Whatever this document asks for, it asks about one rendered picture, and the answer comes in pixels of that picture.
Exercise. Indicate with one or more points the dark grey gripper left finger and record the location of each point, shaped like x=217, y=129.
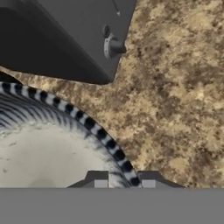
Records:
x=96, y=176

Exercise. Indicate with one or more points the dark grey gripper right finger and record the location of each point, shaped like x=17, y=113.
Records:
x=151, y=176

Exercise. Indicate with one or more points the black and white striped bowl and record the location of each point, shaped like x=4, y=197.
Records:
x=43, y=151

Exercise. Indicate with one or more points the grey cabinet knob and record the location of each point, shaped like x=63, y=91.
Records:
x=113, y=46

